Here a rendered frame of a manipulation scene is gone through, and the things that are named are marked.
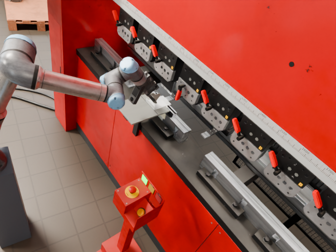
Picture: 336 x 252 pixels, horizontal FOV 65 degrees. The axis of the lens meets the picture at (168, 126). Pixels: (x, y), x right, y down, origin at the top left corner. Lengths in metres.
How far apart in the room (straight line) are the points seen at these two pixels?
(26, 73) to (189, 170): 0.89
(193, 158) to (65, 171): 1.26
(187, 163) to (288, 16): 0.87
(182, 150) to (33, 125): 1.66
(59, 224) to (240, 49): 1.72
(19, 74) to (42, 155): 1.50
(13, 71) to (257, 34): 0.89
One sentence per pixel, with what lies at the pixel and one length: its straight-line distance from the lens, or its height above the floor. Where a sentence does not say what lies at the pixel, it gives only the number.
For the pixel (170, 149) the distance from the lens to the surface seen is 1.50.
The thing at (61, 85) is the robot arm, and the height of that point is 1.30.
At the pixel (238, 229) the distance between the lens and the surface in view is 1.38.
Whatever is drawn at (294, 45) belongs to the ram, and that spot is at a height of 1.68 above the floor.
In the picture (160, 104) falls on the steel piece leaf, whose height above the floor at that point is 1.00.
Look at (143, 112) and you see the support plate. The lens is 1.48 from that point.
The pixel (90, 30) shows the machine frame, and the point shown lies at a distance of 2.15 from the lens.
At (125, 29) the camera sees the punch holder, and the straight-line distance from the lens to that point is 1.70.
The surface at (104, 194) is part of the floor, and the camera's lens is 2.29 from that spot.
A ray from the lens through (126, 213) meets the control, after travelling 1.44.
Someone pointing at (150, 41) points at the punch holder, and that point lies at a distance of 1.51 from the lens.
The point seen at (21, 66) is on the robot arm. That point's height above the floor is 1.36.
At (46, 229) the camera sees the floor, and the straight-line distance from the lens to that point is 2.18.
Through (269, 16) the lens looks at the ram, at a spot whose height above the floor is 1.71.
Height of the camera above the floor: 1.98
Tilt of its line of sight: 43 degrees down
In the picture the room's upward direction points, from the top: 19 degrees clockwise
